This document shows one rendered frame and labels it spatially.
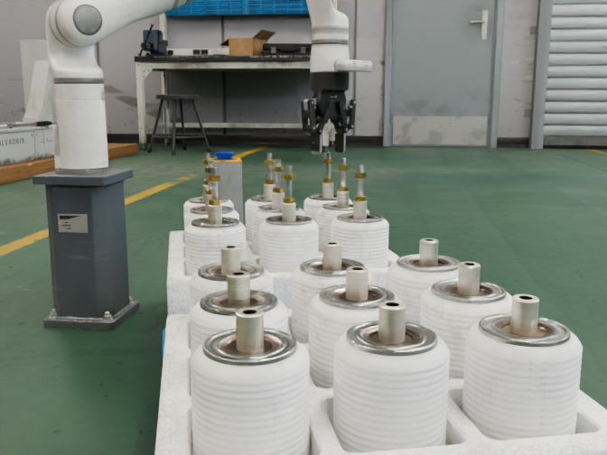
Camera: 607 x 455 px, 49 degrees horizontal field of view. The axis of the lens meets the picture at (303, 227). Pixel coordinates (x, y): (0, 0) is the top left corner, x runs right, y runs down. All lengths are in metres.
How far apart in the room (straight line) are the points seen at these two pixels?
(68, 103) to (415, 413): 0.98
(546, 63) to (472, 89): 0.63
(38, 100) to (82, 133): 3.35
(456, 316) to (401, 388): 0.16
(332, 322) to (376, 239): 0.45
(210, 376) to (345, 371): 0.11
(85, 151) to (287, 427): 0.91
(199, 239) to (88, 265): 0.38
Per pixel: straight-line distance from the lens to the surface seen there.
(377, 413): 0.55
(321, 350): 0.66
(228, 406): 0.52
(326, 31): 1.29
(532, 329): 0.61
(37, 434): 1.01
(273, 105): 6.28
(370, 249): 1.08
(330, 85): 1.28
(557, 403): 0.60
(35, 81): 4.77
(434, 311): 0.69
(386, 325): 0.56
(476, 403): 0.61
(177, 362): 0.72
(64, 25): 1.34
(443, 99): 6.19
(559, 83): 6.27
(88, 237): 1.35
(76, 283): 1.38
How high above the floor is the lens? 0.45
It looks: 11 degrees down
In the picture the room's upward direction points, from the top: straight up
